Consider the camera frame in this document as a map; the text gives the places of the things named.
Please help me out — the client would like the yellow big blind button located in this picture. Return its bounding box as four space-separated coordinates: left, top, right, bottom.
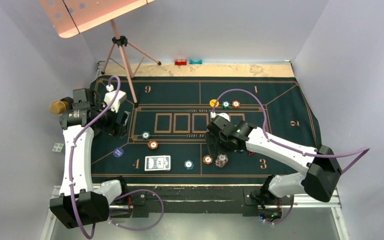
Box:
209 98 220 108

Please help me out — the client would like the white pink chip stack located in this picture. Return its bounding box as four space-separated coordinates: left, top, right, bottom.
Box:
215 154 228 168

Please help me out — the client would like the gold microphone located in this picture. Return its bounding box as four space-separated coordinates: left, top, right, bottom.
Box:
49 97 74 115

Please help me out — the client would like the orange yellow poker chip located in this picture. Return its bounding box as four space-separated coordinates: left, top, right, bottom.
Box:
147 140 159 150

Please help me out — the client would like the teal block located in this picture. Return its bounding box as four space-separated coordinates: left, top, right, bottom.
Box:
189 58 203 65

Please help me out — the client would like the green blue poker chip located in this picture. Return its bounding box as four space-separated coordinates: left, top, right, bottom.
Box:
141 131 151 140

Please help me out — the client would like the red block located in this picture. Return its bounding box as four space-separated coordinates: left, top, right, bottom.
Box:
174 58 188 66

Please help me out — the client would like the green poker mat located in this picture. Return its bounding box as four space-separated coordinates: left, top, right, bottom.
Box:
91 76 322 185

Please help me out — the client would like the aluminium rail frame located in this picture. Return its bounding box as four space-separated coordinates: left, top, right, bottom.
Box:
39 184 351 240

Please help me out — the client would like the purple small blind button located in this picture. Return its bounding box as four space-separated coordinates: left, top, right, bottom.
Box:
112 147 125 158

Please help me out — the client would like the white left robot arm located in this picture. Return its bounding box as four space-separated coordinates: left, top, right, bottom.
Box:
49 88 130 229

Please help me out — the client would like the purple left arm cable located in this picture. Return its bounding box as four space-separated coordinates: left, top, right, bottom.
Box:
68 75 165 240

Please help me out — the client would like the orange yellow chip stack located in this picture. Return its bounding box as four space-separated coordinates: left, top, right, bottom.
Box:
202 155 213 165

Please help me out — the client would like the white left camera box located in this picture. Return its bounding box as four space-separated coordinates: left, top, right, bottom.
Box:
103 85 127 113

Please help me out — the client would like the grey lego brick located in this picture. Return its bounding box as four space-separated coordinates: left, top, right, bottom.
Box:
52 143 65 153

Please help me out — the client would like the blue white card deck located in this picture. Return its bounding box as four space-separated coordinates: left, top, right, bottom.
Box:
144 155 172 172

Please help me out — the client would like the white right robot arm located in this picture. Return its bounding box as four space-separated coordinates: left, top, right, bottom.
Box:
205 113 343 206

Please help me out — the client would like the pink music stand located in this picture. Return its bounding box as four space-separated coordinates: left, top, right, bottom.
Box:
40 0 161 106

